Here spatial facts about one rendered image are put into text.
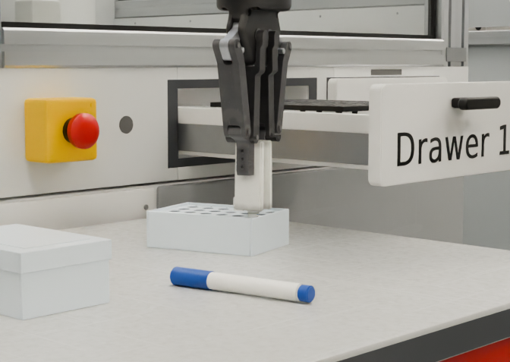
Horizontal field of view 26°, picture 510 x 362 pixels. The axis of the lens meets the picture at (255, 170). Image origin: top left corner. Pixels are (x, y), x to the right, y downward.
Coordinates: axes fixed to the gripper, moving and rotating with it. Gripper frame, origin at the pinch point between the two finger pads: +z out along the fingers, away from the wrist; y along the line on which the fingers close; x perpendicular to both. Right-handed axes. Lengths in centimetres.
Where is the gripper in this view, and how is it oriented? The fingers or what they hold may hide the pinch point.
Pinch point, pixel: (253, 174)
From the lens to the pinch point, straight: 111.9
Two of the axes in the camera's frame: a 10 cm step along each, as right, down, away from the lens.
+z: 0.0, 10.0, 1.0
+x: -8.9, -0.5, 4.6
